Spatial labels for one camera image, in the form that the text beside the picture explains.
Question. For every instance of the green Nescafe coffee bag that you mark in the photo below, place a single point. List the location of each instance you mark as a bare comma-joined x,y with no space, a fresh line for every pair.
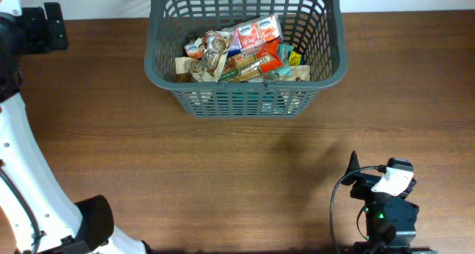
296,59

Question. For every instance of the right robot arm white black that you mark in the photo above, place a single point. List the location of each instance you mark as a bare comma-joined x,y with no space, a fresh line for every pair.
390,218

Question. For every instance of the white Kleenex tissue pack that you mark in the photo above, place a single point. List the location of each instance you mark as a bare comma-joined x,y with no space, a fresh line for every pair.
243,36

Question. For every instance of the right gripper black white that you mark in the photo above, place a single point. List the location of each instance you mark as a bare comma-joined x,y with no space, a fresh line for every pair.
363,183

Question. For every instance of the grey plastic lattice basket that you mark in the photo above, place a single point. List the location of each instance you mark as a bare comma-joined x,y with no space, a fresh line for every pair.
313,27

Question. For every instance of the beige brown snack bag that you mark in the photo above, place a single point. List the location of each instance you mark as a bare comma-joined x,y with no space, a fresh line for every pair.
205,58

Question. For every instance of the beige cookie snack bag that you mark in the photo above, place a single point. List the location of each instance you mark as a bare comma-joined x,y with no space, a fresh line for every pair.
292,74

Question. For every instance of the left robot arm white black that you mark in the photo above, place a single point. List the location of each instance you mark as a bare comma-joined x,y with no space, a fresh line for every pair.
42,216

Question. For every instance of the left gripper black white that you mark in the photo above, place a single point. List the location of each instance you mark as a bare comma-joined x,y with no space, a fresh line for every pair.
41,42

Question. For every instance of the teal wet wipes packet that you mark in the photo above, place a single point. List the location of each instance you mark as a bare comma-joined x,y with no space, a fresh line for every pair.
284,51

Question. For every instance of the red spaghetti packet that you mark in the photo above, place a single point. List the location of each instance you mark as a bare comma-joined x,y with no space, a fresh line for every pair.
251,63

